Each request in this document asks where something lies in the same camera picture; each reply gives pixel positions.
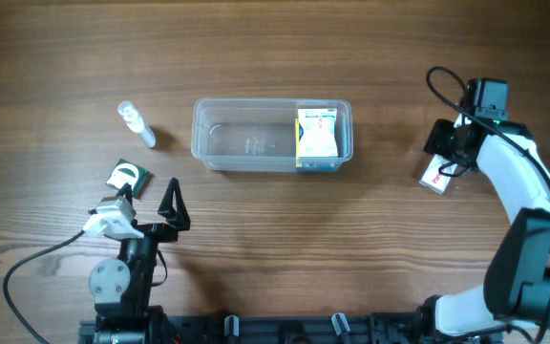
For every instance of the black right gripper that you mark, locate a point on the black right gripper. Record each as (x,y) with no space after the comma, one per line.
(435,141)

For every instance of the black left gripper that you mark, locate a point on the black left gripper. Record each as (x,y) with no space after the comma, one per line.
(179,217)

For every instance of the white caplet medicine box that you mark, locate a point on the white caplet medicine box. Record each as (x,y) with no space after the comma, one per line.
(438,174)

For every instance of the white Hansaplast plaster box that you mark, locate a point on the white Hansaplast plaster box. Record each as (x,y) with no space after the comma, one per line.
(315,133)

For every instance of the blue lozenge box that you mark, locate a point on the blue lozenge box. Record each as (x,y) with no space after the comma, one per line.
(314,164)

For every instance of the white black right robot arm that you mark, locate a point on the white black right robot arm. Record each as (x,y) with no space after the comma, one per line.
(515,293)

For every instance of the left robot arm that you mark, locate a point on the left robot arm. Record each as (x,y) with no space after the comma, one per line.
(121,287)

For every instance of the clear plastic container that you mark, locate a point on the clear plastic container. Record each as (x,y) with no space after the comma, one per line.
(258,134)

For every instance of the green white small box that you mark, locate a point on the green white small box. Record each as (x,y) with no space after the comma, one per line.
(126,172)

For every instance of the white spray bottle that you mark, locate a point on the white spray bottle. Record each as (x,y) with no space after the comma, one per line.
(136,123)

